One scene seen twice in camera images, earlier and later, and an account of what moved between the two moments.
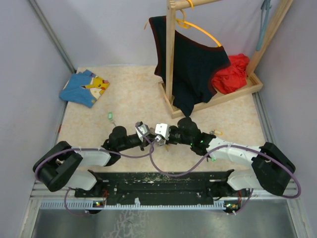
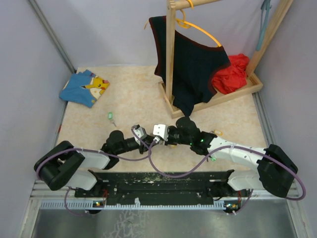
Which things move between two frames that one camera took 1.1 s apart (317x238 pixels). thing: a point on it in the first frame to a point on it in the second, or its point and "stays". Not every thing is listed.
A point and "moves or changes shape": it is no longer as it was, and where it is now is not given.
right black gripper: (170, 135) stays
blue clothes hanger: (265, 7) stays
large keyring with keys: (160, 141) moves or changes shape
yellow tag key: (216, 132) stays
